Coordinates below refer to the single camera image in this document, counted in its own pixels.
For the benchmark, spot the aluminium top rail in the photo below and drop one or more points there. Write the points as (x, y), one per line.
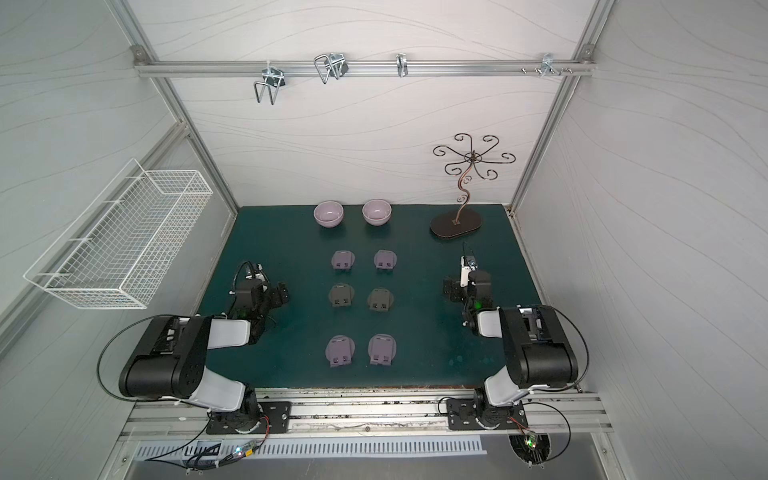
(357, 68)

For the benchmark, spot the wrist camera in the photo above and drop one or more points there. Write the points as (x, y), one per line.
(468, 264)
(254, 271)

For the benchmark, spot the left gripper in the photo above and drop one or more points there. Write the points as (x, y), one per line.
(274, 294)

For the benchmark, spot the brown metal jewelry stand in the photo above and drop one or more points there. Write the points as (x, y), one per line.
(469, 163)

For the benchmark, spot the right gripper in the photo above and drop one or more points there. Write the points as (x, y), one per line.
(459, 288)

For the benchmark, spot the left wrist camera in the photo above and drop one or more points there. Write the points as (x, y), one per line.
(254, 271)

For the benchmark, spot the green table mat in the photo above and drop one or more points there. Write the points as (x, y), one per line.
(434, 348)

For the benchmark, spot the white wire basket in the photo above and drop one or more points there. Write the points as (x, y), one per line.
(116, 252)

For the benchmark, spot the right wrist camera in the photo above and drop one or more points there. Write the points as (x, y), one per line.
(468, 264)

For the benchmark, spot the metal double hook middle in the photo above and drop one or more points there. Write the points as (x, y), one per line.
(331, 65)

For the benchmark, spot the metal double hook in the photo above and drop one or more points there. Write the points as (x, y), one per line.
(269, 86)
(331, 65)

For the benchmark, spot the metal double hook left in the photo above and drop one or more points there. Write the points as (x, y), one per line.
(269, 86)

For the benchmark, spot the purple phone stand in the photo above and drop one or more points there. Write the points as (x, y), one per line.
(343, 260)
(385, 260)
(382, 349)
(340, 351)

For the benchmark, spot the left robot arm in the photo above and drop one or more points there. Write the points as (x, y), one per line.
(169, 362)

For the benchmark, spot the metal hook right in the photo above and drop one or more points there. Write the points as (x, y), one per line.
(547, 68)

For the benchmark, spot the small metal hook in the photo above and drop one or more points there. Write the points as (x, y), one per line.
(401, 65)

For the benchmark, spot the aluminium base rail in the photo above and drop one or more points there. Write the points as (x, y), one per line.
(317, 412)

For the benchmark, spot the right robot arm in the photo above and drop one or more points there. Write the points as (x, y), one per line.
(538, 356)

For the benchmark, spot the right pink bowl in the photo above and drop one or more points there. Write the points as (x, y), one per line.
(377, 212)

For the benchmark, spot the left pink bowl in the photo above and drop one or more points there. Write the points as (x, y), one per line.
(328, 214)

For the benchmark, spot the white vent strip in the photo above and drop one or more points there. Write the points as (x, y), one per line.
(329, 447)

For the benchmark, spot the pink bowl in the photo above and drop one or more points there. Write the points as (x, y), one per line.
(328, 214)
(377, 212)

